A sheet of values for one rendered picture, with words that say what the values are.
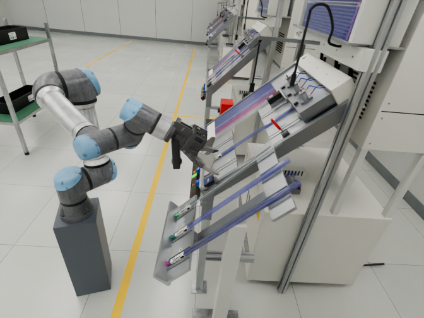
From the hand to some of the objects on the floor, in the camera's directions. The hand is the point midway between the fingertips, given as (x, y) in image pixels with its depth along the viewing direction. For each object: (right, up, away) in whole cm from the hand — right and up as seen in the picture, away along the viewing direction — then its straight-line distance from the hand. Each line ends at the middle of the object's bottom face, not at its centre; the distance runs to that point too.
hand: (217, 163), depth 89 cm
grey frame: (+16, -57, +98) cm, 115 cm away
